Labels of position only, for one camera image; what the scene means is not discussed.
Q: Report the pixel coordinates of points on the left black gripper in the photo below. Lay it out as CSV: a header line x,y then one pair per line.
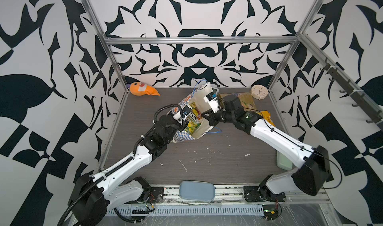
x,y
182,126

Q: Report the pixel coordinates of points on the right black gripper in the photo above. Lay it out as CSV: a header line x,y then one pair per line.
x,y
212,117

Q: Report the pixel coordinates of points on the gold snack bag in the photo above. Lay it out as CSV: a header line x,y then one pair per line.
x,y
245,98

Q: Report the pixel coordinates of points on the blue checkered paper bag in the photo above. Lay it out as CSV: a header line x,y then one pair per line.
x,y
195,100

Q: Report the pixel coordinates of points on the yellow orange candy bag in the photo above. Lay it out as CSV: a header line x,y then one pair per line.
x,y
266,115

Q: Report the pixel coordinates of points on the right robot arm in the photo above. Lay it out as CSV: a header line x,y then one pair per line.
x,y
312,164

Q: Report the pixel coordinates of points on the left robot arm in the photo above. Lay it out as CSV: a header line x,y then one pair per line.
x,y
93,196

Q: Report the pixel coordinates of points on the beige alarm clock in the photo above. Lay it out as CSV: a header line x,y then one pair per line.
x,y
259,92

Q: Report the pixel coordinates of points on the orange plush toy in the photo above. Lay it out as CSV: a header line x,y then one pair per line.
x,y
141,89

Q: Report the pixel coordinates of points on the light green container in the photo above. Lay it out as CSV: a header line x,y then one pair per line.
x,y
283,162

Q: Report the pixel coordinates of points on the small circuit board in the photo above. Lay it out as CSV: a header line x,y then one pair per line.
x,y
272,212

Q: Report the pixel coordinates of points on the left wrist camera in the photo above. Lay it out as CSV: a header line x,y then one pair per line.
x,y
182,115

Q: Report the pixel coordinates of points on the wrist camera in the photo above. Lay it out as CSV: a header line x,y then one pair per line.
x,y
182,115
212,100

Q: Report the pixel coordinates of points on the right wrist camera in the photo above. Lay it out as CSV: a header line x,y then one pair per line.
x,y
212,100

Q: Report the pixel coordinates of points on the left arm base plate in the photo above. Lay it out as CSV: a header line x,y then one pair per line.
x,y
156,195

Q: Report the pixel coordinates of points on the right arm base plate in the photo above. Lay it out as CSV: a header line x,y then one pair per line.
x,y
253,194

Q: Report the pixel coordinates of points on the white cable duct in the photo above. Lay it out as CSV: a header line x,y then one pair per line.
x,y
185,210

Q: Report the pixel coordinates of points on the black hook rail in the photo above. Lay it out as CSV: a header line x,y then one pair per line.
x,y
351,89

